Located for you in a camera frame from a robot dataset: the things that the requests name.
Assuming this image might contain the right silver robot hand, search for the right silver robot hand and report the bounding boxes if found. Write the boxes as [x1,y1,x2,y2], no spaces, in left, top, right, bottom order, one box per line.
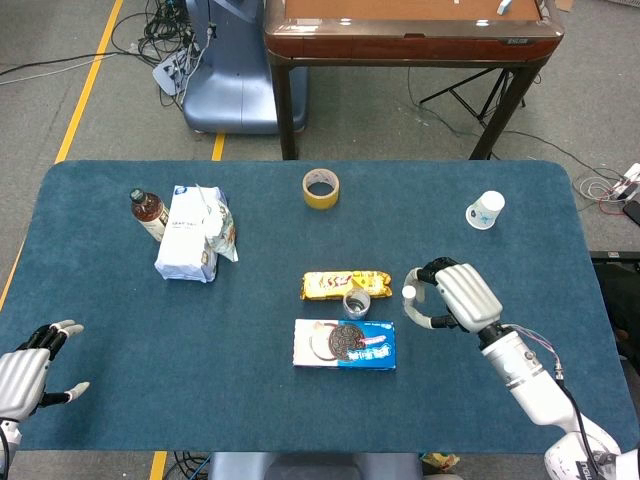
[402,257,504,334]

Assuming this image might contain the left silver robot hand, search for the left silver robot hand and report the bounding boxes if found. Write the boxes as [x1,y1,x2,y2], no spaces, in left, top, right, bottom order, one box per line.
[0,319,91,421]

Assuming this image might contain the white cylindrical tube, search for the white cylindrical tube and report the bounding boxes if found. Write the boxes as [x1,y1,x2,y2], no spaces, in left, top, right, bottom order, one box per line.
[401,284,425,314]

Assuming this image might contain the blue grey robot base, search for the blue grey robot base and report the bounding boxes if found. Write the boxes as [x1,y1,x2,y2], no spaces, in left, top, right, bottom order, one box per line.
[182,0,309,135]

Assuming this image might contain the grey own robot base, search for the grey own robot base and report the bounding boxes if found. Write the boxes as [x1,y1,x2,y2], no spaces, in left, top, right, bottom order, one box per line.
[207,452,424,480]

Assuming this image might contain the white floral paper cup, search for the white floral paper cup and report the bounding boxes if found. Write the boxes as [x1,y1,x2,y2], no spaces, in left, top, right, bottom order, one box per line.
[465,190,506,231]

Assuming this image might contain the clear plastic jar blue label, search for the clear plastic jar blue label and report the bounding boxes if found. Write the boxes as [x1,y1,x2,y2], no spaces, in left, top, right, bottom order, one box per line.
[342,288,372,321]

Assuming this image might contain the blue Oreo cookie box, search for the blue Oreo cookie box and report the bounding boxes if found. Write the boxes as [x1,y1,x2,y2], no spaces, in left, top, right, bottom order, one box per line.
[292,318,399,374]

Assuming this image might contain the blue felt table cover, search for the blue felt table cover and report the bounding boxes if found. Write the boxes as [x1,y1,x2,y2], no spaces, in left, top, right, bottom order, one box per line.
[0,159,632,454]

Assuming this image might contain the yellow biscuit pack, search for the yellow biscuit pack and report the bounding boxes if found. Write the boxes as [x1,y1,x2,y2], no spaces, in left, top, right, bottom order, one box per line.
[300,270,392,302]

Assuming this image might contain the yellow tape roll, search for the yellow tape roll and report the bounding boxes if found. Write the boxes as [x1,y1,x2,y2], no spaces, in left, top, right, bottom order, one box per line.
[301,168,342,211]

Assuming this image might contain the black tripod stand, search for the black tripod stand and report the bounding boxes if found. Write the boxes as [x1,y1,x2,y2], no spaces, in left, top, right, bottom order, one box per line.
[418,67,527,127]

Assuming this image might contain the white power strip red plugs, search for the white power strip red plugs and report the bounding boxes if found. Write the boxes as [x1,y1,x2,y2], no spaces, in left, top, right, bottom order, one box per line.
[617,162,640,202]

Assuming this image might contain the brown tea bottle black cap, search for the brown tea bottle black cap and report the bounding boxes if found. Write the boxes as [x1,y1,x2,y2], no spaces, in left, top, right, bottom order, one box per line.
[129,187,169,244]

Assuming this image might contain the white paper bag package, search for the white paper bag package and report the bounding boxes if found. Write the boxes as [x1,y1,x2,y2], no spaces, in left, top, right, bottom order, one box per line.
[153,185,229,285]

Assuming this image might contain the white printed snack bag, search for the white printed snack bag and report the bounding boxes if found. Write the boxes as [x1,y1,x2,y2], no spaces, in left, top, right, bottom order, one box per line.
[194,184,240,264]

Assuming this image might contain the brown mahjong table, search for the brown mahjong table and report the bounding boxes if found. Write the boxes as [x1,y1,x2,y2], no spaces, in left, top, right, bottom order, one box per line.
[263,0,565,161]

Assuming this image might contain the black floor cable bundle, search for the black floor cable bundle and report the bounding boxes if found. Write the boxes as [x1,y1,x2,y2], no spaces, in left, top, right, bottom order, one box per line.
[109,0,204,109]

